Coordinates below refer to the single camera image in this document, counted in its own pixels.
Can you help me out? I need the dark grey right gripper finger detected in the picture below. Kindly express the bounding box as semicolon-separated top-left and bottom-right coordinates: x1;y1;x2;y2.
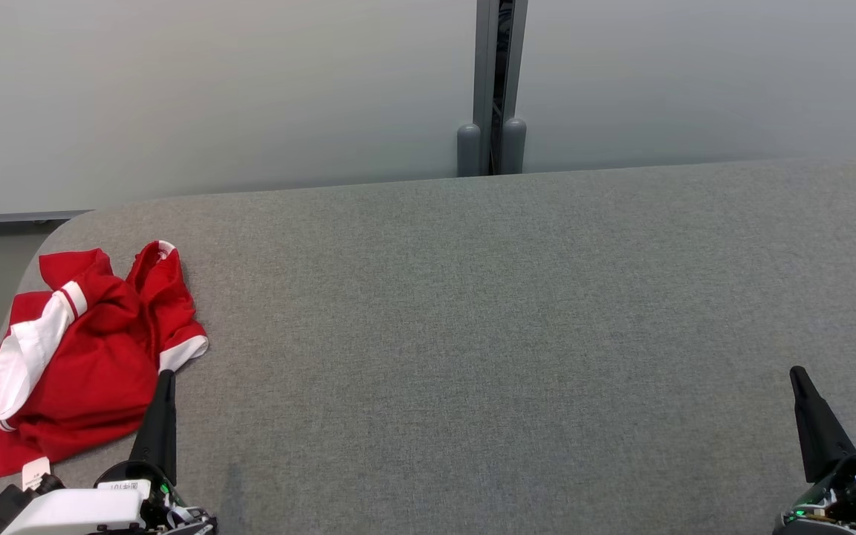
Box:
790;366;856;484

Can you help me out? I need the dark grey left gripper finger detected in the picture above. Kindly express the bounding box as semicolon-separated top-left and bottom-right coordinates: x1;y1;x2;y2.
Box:
129;369;178;484

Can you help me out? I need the grey partition base rail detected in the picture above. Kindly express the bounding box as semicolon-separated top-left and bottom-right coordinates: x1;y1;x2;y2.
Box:
0;210;94;224

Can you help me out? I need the red number 23 basketball jersey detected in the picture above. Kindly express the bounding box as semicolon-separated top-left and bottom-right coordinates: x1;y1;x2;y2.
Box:
0;281;163;491

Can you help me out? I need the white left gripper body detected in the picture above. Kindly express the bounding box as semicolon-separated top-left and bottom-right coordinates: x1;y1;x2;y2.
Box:
1;461;217;535

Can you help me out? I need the grey cylindrical partition foot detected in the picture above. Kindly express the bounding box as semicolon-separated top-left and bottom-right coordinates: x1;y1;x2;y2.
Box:
501;117;528;175
457;123;482;178

